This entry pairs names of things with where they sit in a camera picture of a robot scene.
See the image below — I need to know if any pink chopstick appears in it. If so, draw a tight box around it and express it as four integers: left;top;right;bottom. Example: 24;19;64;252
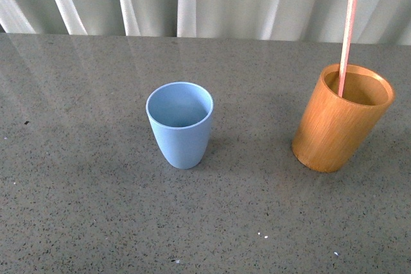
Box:
337;0;357;97

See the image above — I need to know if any white pleated curtain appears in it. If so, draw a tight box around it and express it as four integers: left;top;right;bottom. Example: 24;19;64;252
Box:
1;0;410;45

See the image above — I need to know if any light blue plastic cup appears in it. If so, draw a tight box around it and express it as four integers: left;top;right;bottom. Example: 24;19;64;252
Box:
146;81;214;169

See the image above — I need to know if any bamboo wooden holder cup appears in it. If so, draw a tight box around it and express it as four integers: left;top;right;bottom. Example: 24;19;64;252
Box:
292;64;395;173

